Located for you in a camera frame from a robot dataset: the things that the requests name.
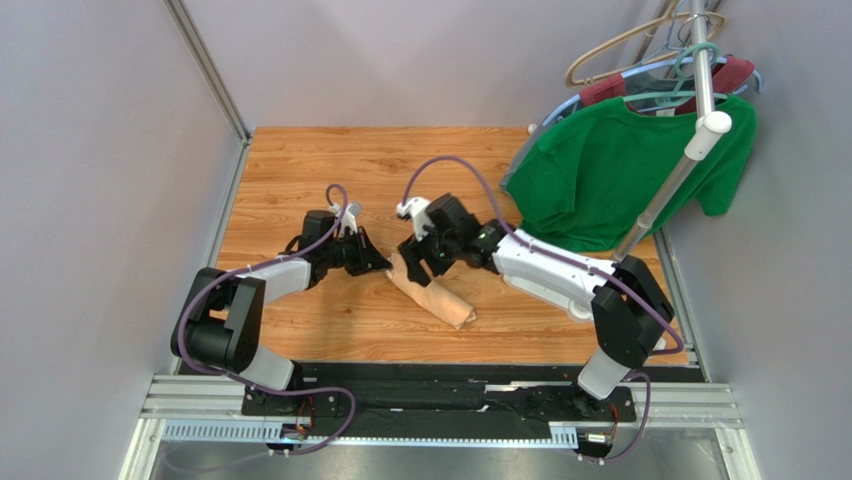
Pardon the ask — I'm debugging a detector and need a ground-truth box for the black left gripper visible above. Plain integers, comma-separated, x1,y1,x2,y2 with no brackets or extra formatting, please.
323,226,392,277

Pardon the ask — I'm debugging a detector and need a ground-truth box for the beige cloth napkin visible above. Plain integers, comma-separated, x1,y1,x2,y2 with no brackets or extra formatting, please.
386,253,477,330

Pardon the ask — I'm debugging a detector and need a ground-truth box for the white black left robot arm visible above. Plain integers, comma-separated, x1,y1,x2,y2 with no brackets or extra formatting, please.
171,207,392,393

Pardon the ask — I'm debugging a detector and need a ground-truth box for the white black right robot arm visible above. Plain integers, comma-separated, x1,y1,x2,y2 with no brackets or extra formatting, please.
396,194,674,400

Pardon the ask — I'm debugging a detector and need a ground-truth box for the green t-shirt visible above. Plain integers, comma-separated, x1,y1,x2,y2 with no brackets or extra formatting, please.
507,97,758,252

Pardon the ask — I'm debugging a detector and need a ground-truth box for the light blue hanger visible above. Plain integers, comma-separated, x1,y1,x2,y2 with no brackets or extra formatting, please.
528,55,764,141

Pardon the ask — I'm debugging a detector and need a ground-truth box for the teal plastic hanger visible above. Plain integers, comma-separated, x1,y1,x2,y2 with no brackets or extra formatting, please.
616,42,726,115

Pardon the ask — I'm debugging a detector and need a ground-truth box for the silver white clothes rack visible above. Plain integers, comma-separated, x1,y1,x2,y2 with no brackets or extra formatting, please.
610,1,730,266

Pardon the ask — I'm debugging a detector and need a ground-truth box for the red garment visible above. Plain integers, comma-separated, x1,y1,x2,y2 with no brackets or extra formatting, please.
563,55,760,122

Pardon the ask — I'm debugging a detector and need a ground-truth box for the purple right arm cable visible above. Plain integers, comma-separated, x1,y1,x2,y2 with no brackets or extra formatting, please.
400,155,686,465

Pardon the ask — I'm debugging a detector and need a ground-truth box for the aluminium front rail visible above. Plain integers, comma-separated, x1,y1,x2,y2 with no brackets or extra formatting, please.
120,362,760,479

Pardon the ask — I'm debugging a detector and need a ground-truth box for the aluminium frame rail left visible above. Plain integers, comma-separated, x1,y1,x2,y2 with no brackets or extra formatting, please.
163,0,252,145

